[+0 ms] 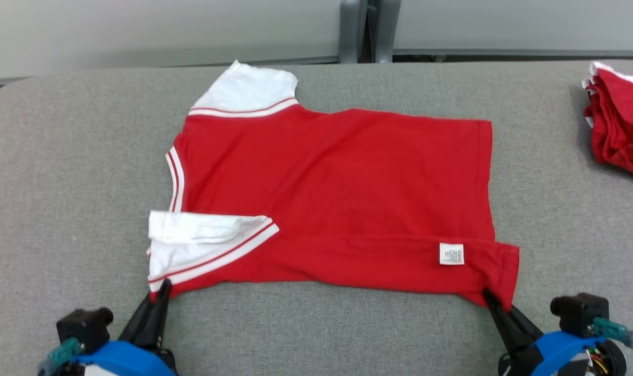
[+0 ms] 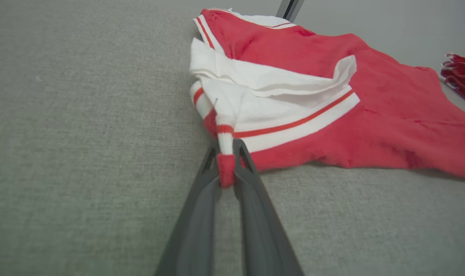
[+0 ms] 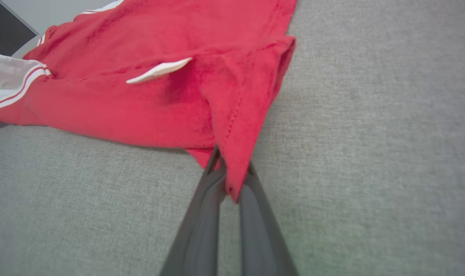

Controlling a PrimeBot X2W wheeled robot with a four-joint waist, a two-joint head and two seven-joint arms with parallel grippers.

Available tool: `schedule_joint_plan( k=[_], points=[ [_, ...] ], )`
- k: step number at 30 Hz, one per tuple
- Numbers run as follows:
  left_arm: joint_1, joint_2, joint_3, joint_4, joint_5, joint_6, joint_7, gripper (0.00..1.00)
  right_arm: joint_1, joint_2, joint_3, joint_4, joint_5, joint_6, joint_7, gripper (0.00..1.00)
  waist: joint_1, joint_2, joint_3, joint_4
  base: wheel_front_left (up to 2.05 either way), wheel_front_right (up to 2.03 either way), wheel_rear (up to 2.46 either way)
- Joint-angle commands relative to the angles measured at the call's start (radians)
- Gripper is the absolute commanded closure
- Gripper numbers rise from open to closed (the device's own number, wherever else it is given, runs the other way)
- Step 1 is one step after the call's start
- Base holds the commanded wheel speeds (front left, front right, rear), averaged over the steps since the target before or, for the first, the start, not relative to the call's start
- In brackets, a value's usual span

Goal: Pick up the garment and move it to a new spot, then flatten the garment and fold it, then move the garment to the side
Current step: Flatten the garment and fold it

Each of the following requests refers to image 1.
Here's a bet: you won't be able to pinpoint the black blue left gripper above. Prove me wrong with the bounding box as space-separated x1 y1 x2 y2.
72 279 177 376

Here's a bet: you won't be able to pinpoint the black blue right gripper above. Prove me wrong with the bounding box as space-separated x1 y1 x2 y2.
483 289 628 376

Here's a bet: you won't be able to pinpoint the red white jersey shirt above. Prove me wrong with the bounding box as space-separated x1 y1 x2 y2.
147 60 520 312

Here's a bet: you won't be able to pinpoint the red shorts with white stripe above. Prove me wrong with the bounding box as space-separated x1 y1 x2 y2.
581 61 633 182

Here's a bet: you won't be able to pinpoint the teal left camera connector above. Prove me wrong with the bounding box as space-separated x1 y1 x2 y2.
37 337 82 376

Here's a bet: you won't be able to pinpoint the teal camera connector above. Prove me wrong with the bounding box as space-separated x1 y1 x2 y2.
590 317 633 349
37 337 82 376

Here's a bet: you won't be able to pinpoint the teal right camera connector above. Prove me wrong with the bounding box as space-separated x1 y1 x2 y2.
590 317 633 349

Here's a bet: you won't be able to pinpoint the grey partition post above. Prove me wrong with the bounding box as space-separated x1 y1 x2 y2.
339 0 401 64

